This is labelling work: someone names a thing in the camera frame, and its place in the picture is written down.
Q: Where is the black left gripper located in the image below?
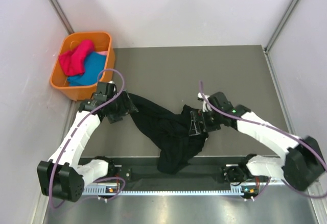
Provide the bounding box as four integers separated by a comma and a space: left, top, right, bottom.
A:
107, 89, 137, 123

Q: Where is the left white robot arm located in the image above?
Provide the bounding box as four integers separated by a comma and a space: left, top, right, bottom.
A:
37, 81, 138, 202

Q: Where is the left aluminium frame post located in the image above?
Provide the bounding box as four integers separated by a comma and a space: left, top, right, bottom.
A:
49, 0, 75, 34

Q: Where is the light pink cloth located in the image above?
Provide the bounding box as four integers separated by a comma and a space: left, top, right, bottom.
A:
98, 51, 108, 56

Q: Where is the orange plastic bin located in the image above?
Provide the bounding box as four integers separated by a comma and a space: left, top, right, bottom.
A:
50, 32, 115, 101

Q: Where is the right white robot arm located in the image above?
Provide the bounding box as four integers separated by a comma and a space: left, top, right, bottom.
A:
189, 92, 326, 191

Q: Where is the right aluminium frame post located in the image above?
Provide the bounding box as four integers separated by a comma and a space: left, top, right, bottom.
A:
264, 0, 300, 54

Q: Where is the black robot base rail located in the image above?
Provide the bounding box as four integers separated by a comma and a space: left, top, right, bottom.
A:
76, 156, 282, 186

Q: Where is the white slotted cable duct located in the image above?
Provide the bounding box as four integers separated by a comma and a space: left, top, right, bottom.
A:
82, 183, 258, 196

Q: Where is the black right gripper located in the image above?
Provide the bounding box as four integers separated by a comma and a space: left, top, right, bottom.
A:
190, 107, 223, 135

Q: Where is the blue t shirt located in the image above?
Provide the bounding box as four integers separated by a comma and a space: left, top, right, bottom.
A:
67, 52, 106, 87

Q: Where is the black t shirt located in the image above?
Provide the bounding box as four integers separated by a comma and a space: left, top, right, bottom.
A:
129, 93, 208, 175

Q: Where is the aluminium frame post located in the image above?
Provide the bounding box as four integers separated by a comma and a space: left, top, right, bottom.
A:
49, 0, 75, 34
264, 0, 300, 54

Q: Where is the pink t shirt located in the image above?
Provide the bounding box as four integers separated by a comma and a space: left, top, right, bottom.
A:
59, 40, 95, 77

